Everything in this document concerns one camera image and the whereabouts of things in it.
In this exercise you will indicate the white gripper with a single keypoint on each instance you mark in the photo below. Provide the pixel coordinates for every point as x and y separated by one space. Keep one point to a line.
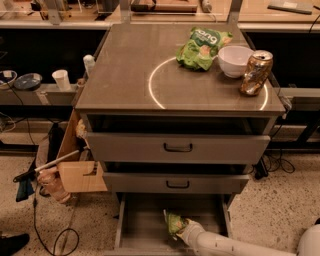
190 230

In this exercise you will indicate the green jalapeno chip bag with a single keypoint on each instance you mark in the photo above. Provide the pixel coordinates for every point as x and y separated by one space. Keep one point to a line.
174 222

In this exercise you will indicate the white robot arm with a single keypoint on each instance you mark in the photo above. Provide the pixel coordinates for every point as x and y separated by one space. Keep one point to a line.
205 243

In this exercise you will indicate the open bottom drawer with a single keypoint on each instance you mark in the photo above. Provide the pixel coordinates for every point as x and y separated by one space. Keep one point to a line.
142 230

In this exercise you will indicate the middle grey drawer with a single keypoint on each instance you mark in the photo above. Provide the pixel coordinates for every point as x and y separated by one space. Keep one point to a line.
175 183

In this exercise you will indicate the grey drawer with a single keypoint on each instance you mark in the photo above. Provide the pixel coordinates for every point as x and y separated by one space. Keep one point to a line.
176 148
175 183

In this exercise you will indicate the top grey drawer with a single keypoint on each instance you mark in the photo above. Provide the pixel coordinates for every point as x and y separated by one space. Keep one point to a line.
176 148

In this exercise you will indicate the grey drawer cabinet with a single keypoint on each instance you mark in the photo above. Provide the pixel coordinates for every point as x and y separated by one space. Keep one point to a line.
137 86

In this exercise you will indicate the light green chip bag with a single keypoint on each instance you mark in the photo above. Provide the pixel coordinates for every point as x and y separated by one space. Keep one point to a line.
202 47

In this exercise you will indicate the cardboard box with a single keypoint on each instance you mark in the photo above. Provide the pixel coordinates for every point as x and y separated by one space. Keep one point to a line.
78 172

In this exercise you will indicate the plastic wrapped package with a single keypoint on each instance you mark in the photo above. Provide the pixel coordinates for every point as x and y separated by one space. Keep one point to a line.
52 183

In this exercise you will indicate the black shoe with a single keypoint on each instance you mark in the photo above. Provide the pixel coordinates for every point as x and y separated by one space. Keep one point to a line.
9 245

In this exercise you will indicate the crushed gold soda can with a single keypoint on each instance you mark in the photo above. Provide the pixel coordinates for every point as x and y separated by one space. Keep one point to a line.
258 68

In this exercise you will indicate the white plastic bottle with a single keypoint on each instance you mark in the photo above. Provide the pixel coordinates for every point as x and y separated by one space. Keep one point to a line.
89 63

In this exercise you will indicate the white paper cup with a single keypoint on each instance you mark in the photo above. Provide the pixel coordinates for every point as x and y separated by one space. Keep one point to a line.
62 80

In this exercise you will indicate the dark round plate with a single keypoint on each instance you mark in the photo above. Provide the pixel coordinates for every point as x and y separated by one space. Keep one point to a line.
28 82

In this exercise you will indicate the white bowl on shelf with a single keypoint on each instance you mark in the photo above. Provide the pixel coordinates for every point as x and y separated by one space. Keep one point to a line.
7 79

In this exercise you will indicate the grey flat panel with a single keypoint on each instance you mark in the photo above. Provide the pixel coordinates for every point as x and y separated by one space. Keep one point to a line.
291 6

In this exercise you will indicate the white stick black handle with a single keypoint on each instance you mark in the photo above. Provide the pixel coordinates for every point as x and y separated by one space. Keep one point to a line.
45 166

